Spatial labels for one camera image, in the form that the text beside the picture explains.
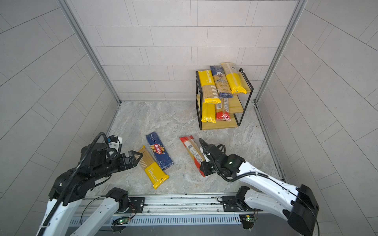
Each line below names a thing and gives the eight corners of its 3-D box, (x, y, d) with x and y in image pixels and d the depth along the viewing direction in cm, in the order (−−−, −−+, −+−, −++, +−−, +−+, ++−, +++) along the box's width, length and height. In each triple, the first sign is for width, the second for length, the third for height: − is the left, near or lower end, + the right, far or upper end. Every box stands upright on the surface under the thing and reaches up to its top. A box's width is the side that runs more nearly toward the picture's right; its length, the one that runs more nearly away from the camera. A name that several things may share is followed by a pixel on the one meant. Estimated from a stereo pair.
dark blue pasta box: (162, 171, 83) (161, 169, 81) (145, 139, 97) (144, 136, 94) (173, 164, 86) (173, 162, 84) (156, 133, 100) (155, 131, 97)
